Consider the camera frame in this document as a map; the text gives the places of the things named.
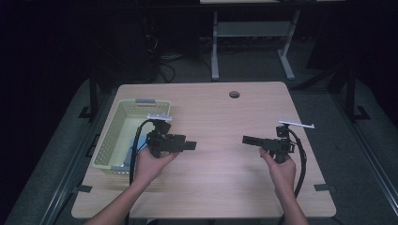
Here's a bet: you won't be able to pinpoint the grey metal desk frame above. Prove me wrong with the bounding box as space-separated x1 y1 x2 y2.
210 9 301 83

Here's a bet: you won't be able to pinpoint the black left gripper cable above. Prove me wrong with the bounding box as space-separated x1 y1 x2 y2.
124 119 155 225

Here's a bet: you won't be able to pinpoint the person's right hand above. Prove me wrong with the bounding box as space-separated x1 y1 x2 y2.
258 149 297 198

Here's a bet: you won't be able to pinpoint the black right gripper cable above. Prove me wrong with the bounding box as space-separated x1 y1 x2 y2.
277 127 308 225

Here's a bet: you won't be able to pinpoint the black metal post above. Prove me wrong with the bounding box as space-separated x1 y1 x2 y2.
344 67 357 124
88 68 99 120

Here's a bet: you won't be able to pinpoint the pale yellow plastic basket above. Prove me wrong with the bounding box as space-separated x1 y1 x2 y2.
92 98 173 175

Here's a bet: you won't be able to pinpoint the black floor cables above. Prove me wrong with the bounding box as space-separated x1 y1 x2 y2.
144 32 214 83

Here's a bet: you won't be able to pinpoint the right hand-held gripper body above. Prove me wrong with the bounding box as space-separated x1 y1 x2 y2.
261 120 315 164

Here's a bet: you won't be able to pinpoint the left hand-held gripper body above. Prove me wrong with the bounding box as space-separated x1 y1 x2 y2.
145 113 186 158

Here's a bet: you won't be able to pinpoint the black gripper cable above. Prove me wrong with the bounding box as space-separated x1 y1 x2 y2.
277 127 308 225
124 119 155 225

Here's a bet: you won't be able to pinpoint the person's left hand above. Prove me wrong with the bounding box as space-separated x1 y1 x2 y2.
130 147 180 188

